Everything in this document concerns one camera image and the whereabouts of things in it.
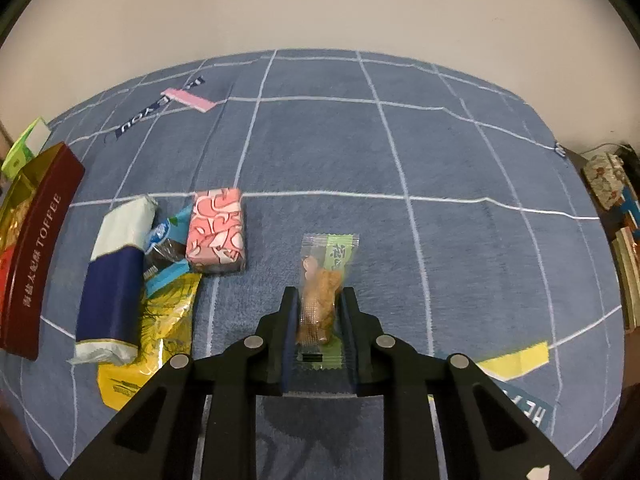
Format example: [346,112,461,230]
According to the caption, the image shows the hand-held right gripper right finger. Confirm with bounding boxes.
[337,286,583,480]

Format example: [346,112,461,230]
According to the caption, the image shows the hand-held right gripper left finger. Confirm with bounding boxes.
[60,286,303,480]

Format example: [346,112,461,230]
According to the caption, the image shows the clear fried snack packet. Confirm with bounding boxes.
[295,232,361,372]

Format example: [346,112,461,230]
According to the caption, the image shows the yellow packet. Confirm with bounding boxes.
[97,272,203,411]

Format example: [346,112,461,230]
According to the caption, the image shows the pink patterned packet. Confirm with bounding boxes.
[185,187,247,275]

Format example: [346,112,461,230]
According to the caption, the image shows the small blue candy packet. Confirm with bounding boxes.
[144,205,198,298]

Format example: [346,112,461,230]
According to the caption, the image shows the navy and white packet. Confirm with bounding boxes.
[67,195,158,366]

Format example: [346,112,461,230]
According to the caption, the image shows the maroon tin box gold inside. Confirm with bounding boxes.
[0,142,86,361]

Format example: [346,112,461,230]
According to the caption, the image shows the blue grid tablecloth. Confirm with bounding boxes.
[0,49,626,480]

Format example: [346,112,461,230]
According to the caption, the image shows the floral patterned box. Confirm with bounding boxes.
[582,152,628,208]

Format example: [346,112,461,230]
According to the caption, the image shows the green tissue pack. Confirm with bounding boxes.
[1,117,52,178]

